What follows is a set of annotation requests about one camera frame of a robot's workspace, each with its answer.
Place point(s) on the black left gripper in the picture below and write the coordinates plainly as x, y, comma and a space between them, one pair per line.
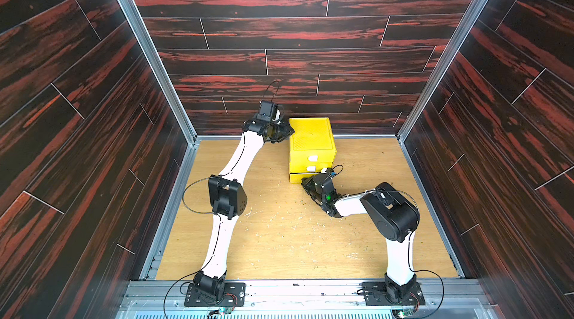
286, 131

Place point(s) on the aluminium enclosure frame rail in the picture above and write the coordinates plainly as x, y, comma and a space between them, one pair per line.
150, 53

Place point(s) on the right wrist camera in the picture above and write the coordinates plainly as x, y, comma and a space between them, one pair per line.
331, 172

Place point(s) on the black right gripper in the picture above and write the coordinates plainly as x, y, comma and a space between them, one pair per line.
312, 182

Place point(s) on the yellow plastic drawer box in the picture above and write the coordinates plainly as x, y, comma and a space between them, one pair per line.
311, 148

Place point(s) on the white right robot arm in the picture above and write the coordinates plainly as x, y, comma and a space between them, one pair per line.
395, 217

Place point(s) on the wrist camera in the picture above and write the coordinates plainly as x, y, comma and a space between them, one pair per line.
267, 111
331, 172

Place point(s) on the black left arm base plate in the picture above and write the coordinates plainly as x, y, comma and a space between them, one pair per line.
225, 295

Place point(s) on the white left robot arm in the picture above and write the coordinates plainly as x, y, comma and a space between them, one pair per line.
229, 200

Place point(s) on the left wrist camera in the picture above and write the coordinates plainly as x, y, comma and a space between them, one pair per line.
267, 111

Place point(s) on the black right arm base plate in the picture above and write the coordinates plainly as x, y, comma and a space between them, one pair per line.
389, 294

